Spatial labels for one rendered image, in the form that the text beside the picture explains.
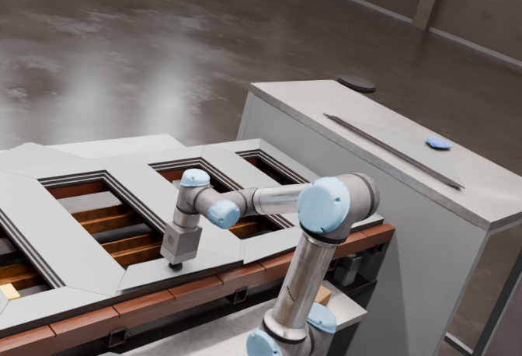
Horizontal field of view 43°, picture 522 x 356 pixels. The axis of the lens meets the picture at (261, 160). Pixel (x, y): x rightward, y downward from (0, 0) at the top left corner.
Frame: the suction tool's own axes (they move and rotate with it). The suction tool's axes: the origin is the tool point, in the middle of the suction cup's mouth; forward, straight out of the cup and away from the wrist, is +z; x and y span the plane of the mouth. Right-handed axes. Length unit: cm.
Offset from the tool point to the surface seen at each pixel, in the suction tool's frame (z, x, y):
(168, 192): 0.6, -39.4, -27.6
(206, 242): 0.5, -8.3, -19.3
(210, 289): 4.5, 8.1, -8.5
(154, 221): 2.8, -27.4, -13.3
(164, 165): 2, -60, -41
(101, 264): 0.5, -11.1, 17.7
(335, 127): -19, -34, -109
